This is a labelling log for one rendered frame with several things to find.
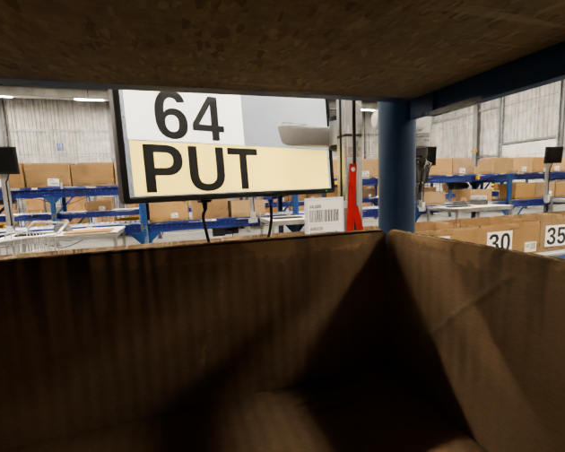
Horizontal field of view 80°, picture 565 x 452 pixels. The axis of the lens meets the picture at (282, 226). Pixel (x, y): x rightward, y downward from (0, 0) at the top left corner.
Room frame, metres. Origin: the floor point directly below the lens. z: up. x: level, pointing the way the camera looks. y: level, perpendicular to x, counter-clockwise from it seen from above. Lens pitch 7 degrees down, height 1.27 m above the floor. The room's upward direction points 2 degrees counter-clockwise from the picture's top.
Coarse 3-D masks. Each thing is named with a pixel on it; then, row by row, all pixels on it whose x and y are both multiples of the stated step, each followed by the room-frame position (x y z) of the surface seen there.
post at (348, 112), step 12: (336, 108) 0.73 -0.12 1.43; (348, 108) 0.69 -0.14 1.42; (360, 108) 0.70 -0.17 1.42; (336, 120) 0.73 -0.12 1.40; (348, 120) 0.69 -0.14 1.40; (360, 120) 0.70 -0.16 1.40; (348, 132) 0.69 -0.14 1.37; (360, 132) 0.70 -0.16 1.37; (348, 144) 0.69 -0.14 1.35; (360, 144) 0.70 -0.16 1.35; (348, 156) 0.69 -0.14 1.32; (360, 156) 0.70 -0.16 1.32; (348, 168) 0.69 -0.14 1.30; (360, 168) 0.70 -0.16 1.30; (348, 180) 0.69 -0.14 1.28; (360, 180) 0.70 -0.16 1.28; (360, 192) 0.70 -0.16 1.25; (360, 204) 0.70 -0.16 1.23
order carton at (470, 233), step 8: (416, 224) 1.80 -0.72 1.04; (424, 224) 1.82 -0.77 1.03; (432, 224) 1.83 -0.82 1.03; (440, 224) 1.80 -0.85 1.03; (448, 224) 1.75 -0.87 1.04; (456, 224) 1.70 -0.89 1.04; (464, 224) 1.65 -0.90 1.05; (416, 232) 1.46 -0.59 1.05; (424, 232) 1.47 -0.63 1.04; (432, 232) 1.48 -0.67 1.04; (440, 232) 1.50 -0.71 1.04; (448, 232) 1.51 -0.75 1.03; (456, 232) 1.52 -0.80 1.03; (464, 232) 1.54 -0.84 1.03; (472, 232) 1.55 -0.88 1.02; (464, 240) 1.54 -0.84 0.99; (472, 240) 1.55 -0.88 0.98
